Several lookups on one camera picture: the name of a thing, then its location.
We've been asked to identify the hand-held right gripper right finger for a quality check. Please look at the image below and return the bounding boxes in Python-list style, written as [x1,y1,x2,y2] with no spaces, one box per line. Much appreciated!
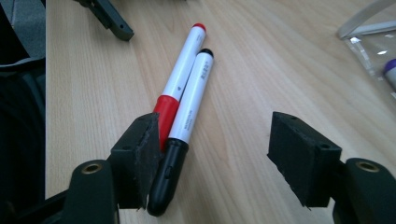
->
[266,111,343,209]

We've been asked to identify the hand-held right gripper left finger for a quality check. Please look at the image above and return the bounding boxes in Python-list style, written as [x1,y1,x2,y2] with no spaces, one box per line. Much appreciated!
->
[110,112,162,210]

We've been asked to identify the black cap marker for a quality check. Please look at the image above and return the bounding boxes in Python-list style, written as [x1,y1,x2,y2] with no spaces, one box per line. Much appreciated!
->
[147,48,215,217]

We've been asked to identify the red cap marker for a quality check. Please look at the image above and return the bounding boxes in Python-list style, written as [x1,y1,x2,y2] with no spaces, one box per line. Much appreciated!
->
[152,22,207,153]

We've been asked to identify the purple cap marker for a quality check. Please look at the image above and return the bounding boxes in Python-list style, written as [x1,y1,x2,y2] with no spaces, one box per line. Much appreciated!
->
[382,59,396,94]

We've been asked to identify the clear plastic zipper pouch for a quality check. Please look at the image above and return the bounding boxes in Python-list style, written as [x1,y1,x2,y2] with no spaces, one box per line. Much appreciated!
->
[335,0,396,104]

